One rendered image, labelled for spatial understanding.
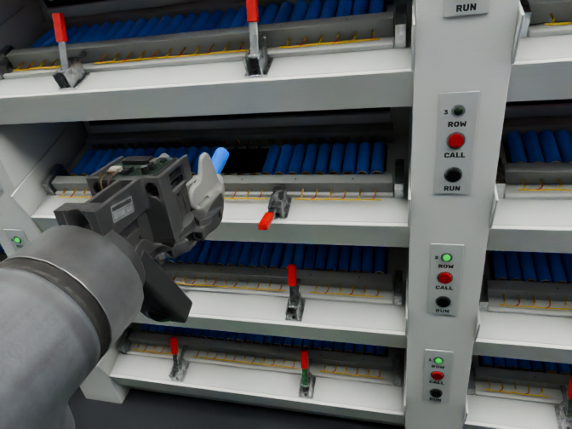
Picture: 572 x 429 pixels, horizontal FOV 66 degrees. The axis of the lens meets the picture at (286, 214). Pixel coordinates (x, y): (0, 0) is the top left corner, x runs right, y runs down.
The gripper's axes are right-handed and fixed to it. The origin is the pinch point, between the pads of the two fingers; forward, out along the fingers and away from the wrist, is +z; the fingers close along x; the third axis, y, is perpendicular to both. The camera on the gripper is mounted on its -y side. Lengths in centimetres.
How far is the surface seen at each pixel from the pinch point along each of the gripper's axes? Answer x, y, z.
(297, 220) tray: -7.7, -9.4, 9.3
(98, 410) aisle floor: 42, -58, 9
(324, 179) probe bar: -11.0, -5.2, 14.0
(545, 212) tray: -38.8, -8.8, 11.8
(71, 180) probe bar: 31.8, -5.1, 13.2
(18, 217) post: 40.2, -9.5, 8.2
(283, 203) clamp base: -5.8, -7.3, 10.1
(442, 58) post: -25.6, 11.1, 7.8
